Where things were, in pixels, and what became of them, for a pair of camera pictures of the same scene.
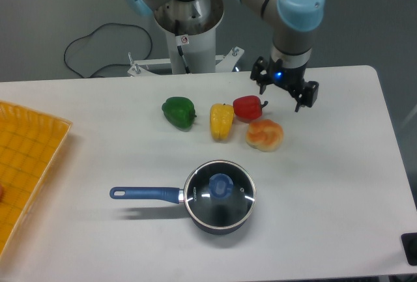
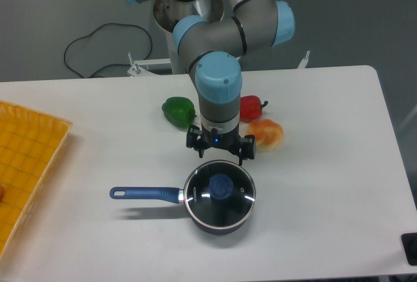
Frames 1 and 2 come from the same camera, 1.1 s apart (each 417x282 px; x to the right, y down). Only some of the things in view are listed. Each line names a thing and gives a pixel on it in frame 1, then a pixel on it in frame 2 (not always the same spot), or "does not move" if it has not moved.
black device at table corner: [409, 242] does not move
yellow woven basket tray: [30, 143] does not move
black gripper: [291, 78] to [231, 141]
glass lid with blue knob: [219, 194] does not move
